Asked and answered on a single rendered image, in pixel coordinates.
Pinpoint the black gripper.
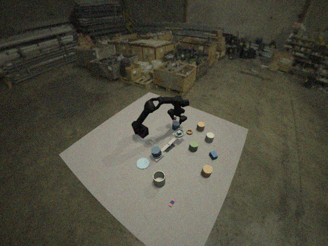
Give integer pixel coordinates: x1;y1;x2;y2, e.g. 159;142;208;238
168;108;187;124

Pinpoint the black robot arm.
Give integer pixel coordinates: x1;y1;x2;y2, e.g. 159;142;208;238
132;95;189;134

